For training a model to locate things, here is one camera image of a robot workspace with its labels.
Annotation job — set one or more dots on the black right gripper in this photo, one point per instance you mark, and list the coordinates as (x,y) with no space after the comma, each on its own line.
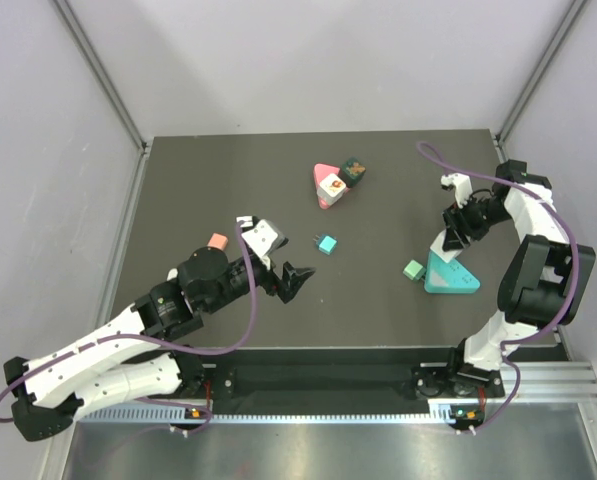
(456,221)

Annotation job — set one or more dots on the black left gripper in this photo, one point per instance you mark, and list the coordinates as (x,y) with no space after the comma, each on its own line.
(292,279)

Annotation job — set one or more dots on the teal triangular power strip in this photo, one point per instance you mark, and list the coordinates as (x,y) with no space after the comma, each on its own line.
(448,277)

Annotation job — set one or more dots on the teal cube charger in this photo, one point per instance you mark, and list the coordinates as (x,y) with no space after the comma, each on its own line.
(326,244)

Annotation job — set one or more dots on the mint green cube charger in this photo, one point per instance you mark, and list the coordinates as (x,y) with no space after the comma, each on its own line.
(414,271)

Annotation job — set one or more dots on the salmon pink cube charger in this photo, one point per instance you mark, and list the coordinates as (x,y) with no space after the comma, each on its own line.
(218,241)

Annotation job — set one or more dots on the white tiger cube adapter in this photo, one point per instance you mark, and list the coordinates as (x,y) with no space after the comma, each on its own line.
(329,190)

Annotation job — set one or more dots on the pink triangular power strip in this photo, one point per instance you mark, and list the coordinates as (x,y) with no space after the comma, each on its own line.
(320,171)

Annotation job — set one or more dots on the dark green cube adapter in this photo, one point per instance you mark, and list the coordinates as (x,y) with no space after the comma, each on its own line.
(351,172)

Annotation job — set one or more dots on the grey white cube adapter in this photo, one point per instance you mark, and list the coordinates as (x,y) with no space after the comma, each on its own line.
(437,248)

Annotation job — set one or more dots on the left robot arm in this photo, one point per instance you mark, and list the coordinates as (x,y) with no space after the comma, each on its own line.
(136,354)

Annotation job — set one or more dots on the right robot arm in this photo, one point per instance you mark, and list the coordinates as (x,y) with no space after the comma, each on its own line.
(545,280)

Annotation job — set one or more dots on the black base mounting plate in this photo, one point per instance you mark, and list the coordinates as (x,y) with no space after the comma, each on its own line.
(319,381)

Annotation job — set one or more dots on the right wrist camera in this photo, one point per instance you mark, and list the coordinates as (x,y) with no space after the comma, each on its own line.
(461,185)

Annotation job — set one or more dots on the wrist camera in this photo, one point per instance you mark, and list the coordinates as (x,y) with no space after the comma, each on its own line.
(461,185)
(262,237)

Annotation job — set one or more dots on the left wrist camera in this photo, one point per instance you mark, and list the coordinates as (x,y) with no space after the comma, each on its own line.
(262,237)

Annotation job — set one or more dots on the slotted cable duct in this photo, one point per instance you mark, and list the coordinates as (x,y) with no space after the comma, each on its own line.
(141,413)

